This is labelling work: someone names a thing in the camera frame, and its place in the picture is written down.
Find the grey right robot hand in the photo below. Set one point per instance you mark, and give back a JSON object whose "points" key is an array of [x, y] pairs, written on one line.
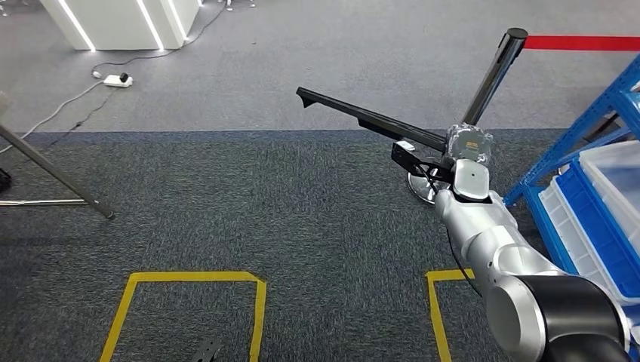
{"points": [[470, 143]]}

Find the long black plastic part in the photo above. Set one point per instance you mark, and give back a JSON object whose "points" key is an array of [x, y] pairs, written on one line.
{"points": [[370, 117]]}

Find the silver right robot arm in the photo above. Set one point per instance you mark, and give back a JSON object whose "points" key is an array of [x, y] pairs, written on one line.
{"points": [[490, 240]]}

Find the blue metal shelf rack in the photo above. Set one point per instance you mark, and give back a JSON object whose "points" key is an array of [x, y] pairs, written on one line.
{"points": [[565, 145]]}

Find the white plastic bin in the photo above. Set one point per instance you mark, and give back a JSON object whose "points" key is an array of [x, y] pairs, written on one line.
{"points": [[565, 235]]}

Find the red barrier belt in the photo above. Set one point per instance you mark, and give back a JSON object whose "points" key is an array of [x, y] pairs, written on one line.
{"points": [[580, 43]]}

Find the blue plastic bin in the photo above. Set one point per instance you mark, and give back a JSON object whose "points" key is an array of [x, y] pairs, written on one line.
{"points": [[595, 225]]}

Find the yellow floor tape square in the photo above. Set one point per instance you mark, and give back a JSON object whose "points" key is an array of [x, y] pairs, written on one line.
{"points": [[436, 319]]}

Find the white power strip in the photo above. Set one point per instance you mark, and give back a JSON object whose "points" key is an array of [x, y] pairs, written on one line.
{"points": [[115, 81]]}

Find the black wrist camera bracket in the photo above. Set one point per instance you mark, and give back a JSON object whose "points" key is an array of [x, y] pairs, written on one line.
{"points": [[412, 162]]}

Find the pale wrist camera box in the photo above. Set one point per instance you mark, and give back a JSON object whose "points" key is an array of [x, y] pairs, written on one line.
{"points": [[405, 146]]}

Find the chrome stanchion post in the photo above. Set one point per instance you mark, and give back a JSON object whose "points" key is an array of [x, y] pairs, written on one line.
{"points": [[495, 75]]}

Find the black robot bracket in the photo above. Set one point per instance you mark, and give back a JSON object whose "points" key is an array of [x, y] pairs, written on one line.
{"points": [[207, 350]]}

